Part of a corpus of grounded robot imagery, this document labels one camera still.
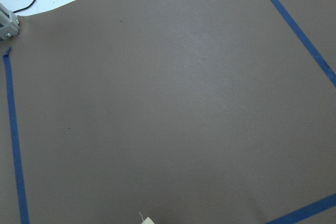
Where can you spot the aluminium frame post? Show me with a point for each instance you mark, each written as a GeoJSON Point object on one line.
{"type": "Point", "coordinates": [9, 24]}

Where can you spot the beige long-sleeve graphic t-shirt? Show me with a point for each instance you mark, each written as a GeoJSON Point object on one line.
{"type": "Point", "coordinates": [146, 220]}

